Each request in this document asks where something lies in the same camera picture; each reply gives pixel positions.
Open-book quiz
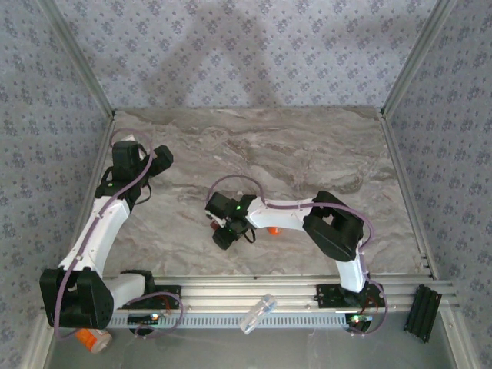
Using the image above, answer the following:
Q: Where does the aluminium corner post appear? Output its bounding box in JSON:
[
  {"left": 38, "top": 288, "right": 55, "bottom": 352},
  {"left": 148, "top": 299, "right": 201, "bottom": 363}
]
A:
[
  {"left": 36, "top": 0, "right": 118, "bottom": 120},
  {"left": 378, "top": 0, "right": 460, "bottom": 118}
]

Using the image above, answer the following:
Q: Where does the clear plastic tube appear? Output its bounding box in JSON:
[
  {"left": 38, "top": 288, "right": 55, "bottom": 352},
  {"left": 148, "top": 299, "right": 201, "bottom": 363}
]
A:
[{"left": 238, "top": 294, "right": 278, "bottom": 335}]

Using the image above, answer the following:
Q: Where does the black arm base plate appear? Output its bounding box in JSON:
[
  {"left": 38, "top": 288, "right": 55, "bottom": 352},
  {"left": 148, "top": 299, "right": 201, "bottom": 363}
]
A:
[
  {"left": 315, "top": 283, "right": 387, "bottom": 311},
  {"left": 145, "top": 283, "right": 182, "bottom": 311}
]

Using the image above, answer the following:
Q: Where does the orange bottle with white cap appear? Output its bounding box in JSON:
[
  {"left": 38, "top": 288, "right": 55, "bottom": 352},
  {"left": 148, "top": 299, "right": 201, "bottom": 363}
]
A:
[{"left": 75, "top": 328, "right": 113, "bottom": 354}]

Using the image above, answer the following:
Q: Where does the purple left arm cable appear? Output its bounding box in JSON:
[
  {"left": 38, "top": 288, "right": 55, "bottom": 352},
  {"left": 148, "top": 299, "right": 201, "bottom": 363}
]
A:
[{"left": 53, "top": 128, "right": 185, "bottom": 341}]

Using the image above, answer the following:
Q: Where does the grey slotted cable duct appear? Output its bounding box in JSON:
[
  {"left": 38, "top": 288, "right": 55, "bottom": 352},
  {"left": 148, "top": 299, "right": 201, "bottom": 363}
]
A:
[{"left": 107, "top": 311, "right": 349, "bottom": 331}]

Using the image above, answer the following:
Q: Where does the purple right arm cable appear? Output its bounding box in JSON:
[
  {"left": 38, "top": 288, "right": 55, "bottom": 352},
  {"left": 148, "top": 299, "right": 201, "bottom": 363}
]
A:
[{"left": 207, "top": 175, "right": 389, "bottom": 339}]

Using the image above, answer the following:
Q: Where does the small circuit board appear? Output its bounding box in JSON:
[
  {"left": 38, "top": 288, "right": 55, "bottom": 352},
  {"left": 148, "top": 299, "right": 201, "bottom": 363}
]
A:
[
  {"left": 128, "top": 313, "right": 161, "bottom": 326},
  {"left": 344, "top": 313, "right": 374, "bottom": 326}
]

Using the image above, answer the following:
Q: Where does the black extrusion piece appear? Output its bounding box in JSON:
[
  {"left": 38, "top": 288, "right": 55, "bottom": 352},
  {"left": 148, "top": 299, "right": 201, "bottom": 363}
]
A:
[{"left": 402, "top": 284, "right": 443, "bottom": 344}]

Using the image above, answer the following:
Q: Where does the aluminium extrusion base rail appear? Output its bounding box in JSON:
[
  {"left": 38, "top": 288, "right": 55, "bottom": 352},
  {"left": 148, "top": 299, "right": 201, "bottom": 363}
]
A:
[{"left": 103, "top": 273, "right": 460, "bottom": 311}]

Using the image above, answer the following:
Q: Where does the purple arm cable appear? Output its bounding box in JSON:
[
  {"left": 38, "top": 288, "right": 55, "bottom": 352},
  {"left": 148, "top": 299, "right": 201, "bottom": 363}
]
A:
[
  {"left": 53, "top": 128, "right": 185, "bottom": 341},
  {"left": 207, "top": 175, "right": 389, "bottom": 339}
]

